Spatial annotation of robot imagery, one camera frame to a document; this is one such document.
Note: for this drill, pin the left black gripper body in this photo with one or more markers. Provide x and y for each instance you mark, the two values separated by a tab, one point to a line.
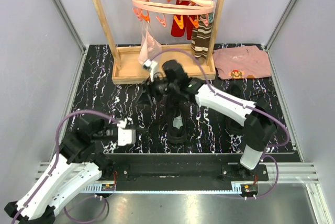
107	133

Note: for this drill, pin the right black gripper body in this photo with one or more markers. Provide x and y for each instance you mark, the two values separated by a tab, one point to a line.
159	87

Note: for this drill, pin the black shoe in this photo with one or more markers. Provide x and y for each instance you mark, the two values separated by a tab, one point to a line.
176	122
233	127

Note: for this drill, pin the black shoelace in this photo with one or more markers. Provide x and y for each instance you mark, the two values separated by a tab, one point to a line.
260	94

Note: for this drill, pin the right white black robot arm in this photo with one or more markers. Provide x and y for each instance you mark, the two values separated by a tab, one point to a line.
258	126

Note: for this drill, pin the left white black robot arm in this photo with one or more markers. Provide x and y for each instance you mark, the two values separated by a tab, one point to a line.
77	165

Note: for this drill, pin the black marble pattern mat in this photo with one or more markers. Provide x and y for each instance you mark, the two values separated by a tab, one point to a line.
206	129

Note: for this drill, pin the pink hanging bra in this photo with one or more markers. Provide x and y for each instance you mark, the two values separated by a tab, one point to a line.
149	45

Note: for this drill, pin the brown striped hanging sock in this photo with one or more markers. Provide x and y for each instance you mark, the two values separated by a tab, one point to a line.
200	37

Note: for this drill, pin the red hanging sock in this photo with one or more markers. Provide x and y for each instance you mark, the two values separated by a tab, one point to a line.
179	26

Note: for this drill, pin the left orange connector box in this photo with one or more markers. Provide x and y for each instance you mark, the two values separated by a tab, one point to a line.
108	187

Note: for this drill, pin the orange connector box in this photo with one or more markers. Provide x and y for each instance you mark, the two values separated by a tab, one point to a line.
108	187
250	188

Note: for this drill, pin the pink folded t-shirt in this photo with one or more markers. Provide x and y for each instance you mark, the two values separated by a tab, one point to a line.
247	62

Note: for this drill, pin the pink round clip hanger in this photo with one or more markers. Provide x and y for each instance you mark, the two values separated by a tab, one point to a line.
177	8

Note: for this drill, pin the right orange connector box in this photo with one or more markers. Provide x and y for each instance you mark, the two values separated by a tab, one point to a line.
250	188

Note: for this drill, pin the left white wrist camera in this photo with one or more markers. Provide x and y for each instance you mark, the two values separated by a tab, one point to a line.
126	132

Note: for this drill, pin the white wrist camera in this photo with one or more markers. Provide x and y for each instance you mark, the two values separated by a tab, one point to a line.
152	67
126	132

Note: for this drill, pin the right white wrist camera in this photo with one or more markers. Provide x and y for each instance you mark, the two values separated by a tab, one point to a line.
152	67

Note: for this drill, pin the wooden drying rack frame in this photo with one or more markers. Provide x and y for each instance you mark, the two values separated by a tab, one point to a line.
128	70

